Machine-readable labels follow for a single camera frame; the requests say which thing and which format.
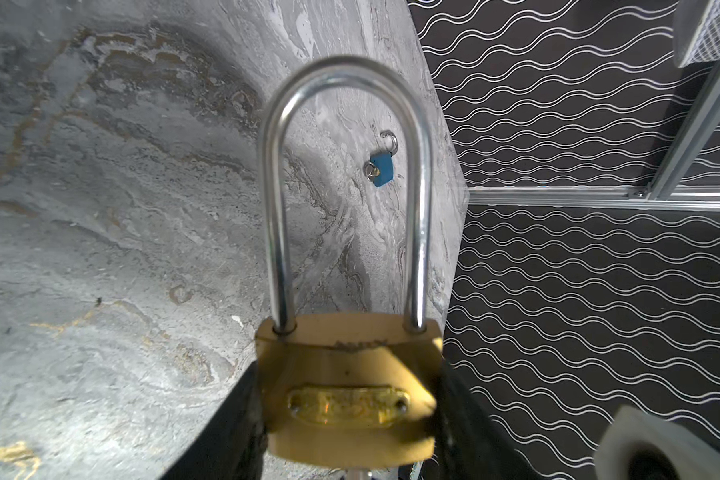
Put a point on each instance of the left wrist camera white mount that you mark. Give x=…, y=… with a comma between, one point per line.
x=641, y=446

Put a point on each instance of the brass padlock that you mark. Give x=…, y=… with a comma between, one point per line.
x=345, y=385

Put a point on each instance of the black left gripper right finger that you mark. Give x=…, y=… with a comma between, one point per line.
x=468, y=446

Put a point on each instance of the small blue padlock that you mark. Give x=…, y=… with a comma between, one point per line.
x=379, y=168

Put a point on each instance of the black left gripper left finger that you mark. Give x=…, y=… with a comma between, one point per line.
x=233, y=443

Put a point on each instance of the white mesh wall basket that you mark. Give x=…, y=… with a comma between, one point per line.
x=696, y=32

